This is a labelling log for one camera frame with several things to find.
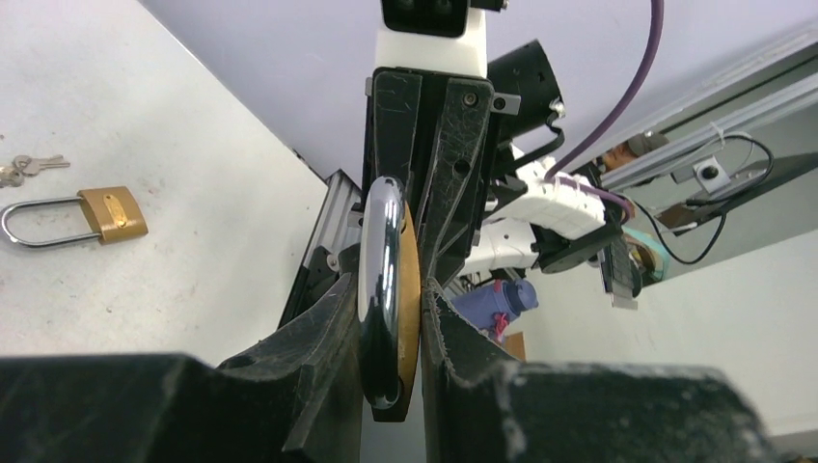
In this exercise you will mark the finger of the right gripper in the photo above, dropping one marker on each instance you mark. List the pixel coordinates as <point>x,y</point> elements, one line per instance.
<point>450,197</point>
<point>393,108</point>

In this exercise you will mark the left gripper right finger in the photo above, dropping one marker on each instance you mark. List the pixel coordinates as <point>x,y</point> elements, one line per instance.
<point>482,405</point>

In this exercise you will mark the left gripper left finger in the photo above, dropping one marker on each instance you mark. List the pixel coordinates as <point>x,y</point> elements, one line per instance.
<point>292,397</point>

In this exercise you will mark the large brass padlock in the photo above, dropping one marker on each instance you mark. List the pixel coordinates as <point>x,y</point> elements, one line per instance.
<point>389,301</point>

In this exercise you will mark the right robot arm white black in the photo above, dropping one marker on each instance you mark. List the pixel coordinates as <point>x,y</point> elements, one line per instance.
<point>531,215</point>

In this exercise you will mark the silver key bunch far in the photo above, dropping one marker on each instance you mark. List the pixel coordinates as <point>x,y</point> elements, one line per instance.
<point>25,166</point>

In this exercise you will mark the purple water bottle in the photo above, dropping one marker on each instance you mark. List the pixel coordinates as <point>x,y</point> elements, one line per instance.
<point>492,308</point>

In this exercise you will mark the long-shackle brass padlock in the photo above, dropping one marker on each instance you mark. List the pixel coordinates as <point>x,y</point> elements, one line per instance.
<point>112,213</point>

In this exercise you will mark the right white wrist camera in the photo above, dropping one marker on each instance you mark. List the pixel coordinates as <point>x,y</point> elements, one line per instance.
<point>437,36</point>

